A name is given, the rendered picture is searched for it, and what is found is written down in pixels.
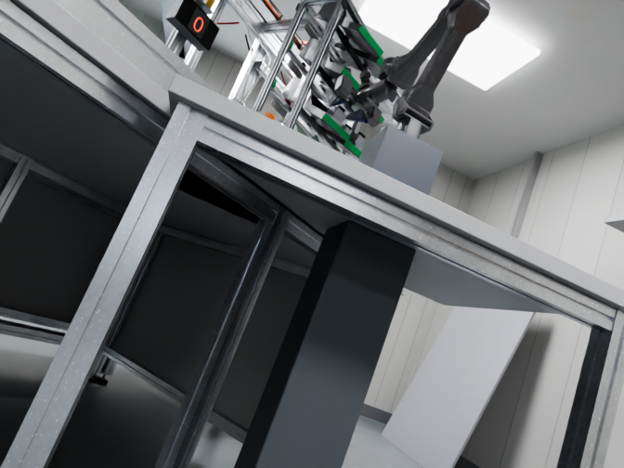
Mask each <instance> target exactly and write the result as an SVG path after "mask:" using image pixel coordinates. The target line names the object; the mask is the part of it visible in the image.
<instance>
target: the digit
mask: <svg viewBox="0 0 624 468"><path fill-rule="evenodd" d="M209 21H210V20H209V19H208V18H207V17H206V16H205V15H204V14H203V13H202V11H201V10H200V9H199V8H198V7H196V9H195V11H194V13H193V15H192V17H191V19H190V21H189V23H188V27H189V28H190V29H191V30H192V31H193V32H194V33H195V34H196V35H197V36H198V37H199V38H200V39H202V36H203V34H204V32H205V30H206V28H207V25H208V23H209Z"/></svg>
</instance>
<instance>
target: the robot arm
mask: <svg viewBox="0 0 624 468"><path fill-rule="evenodd" d="M489 11H490V4H489V2H487V1H486V0H448V3H447V5H446V6H444V7H443V8H442V9H441V11H440V12H439V14H438V15H437V19H436V20H435V22H434V23H433V24H432V25H431V26H430V28H429V29H428V30H427V31H426V33H425V34H424V35H423V36H422V38H421V39H420V40H419V41H418V42H417V44H416V45H415V46H414V47H413V48H412V49H411V51H410V52H409V53H408V54H406V55H403V56H400V57H399V56H396V57H395V58H394V57H389V58H385V59H384V60H383V65H382V68H381V71H380V75H379V79H380V80H381V81H379V82H376V81H375V80H374V78H373V77H372V76H371V72H370V71H369V70H365V71H363V72H361V73H360V75H359V78H360V81H361V85H359V86H358V91H357V92H355V91H354V90H353V89H352V86H353V82H352V81H351V80H350V79H349V78H348V77H347V76H346V75H345V74H343V75H341V76H339V77H338V79H337V83H336V86H335V89H334V91H335V93H336V94H337V95H338V96H337V97H336V99H335V100H334V101H333V102H332V103H331V106H336V105H340V104H343V103H345V100H346V99H347V98H351V99H352V100H353V101H354V102H355V103H356V104H357V105H358V106H359V107H360V109H359V110H356V111H354V112H352V113H349V114H348V115H346V120H352V121H358V122H362V123H365V124H368V125H369V126H370V127H371V128H373V127H376V126H378V125H379V124H380V120H381V116H382V112H381V111H380V110H379V109H378V107H379V103H381V102H384V101H386V100H387V99H389V100H390V101H391V102H394V101H395V99H396V96H397V90H398V87H399V88H400V89H402V90H404V91H403V92H402V94H401V96H400V97H399V98H398V99H397V100H396V101H395V104H394V108H393V112H392V119H393V120H395V121H397V122H398V125H397V127H396V128H397V129H399V130H401V131H402V132H404V133H406V134H408V135H410V136H412V137H415V138H417V139H419V137H420V135H422V134H424V133H427V132H429V131H431V129H432V127H433V125H434V124H435V122H434V121H433V119H432V117H431V115H430V113H431V111H432V109H433V107H434V92H435V91H436V88H437V87H438V85H439V83H440V81H441V80H442V78H443V76H444V74H445V73H446V71H447V69H448V67H449V65H450V63H451V61H452V60H453V59H454V57H455V55H456V54H457V52H458V50H459V48H460V47H461V45H462V42H463V41H464V39H465V38H466V36H467V35H468V34H470V33H472V32H474V31H475V30H477V29H478V28H479V27H480V26H481V24H482V23H483V22H484V21H485V20H486V19H487V18H488V15H489ZM433 52H434V53H433ZM432 53H433V55H432V56H431V57H430V59H429V61H428V63H427V65H426V66H425V68H424V70H423V72H422V74H421V76H420V78H419V79H418V81H417V83H416V85H413V84H414V83H415V80H416V79H417V77H418V75H419V70H420V67H421V66H422V65H423V63H424V62H425V61H426V60H427V59H428V58H429V56H430V55H431V54H432Z"/></svg>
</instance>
